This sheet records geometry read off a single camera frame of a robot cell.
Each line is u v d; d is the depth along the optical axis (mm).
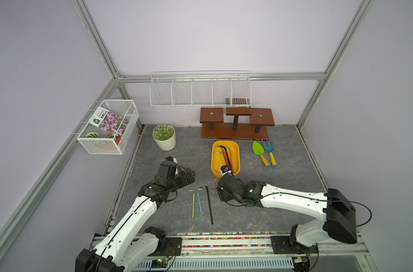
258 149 1087
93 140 708
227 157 1040
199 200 868
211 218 809
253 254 726
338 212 413
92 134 708
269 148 1093
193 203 861
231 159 1028
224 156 1048
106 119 742
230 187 596
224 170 709
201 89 988
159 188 567
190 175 723
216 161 1021
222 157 1032
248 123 1064
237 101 992
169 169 600
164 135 992
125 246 434
